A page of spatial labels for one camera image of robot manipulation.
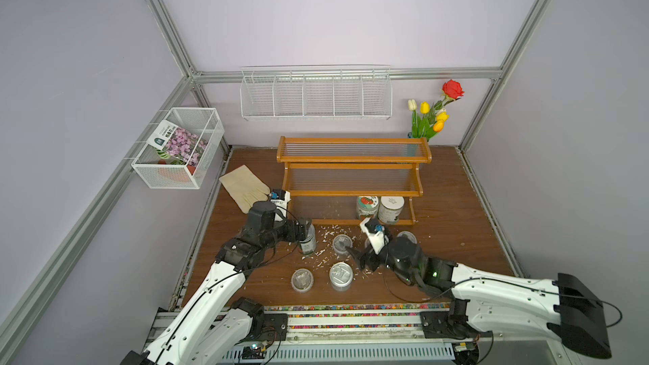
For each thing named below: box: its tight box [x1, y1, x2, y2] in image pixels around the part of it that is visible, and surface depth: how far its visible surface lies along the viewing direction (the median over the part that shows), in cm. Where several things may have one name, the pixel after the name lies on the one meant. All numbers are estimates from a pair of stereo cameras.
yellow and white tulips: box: [407, 98, 450, 140], surface depth 98 cm
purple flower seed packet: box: [146, 119, 208, 165], surface depth 75 cm
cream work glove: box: [218, 163, 271, 214], surface depth 111 cm
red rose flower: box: [434, 79, 465, 108], surface depth 91 cm
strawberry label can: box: [355, 195, 380, 221], surface depth 91 cm
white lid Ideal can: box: [376, 196, 405, 225], surface depth 91 cm
